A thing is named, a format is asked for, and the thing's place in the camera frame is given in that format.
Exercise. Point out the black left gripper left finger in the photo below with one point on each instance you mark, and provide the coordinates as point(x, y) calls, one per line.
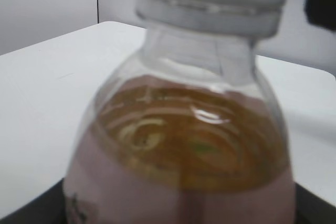
point(48, 208)

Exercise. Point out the white bottle cap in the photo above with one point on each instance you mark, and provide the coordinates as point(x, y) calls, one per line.
point(247, 18)

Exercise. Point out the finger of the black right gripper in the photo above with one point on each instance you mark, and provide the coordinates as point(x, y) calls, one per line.
point(321, 13)

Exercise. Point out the peach oolong tea bottle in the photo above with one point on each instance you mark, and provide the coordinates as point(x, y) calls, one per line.
point(186, 130)

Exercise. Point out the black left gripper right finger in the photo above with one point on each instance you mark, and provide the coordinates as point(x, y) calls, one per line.
point(310, 209)

